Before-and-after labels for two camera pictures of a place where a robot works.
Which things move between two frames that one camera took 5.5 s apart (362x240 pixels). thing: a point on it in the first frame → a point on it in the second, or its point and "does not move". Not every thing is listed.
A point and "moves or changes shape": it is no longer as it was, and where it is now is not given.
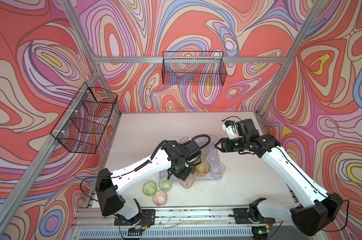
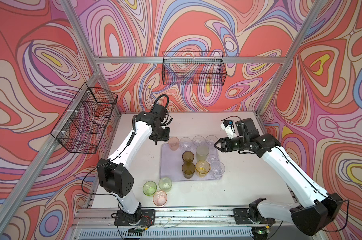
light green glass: x=165 y=184 does not move
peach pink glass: x=188 y=182 moves or changes shape
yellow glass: x=203 y=168 does not move
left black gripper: x=183 y=177 → x=166 y=137
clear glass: x=217 y=169 does not move
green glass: x=149 y=188 does not move
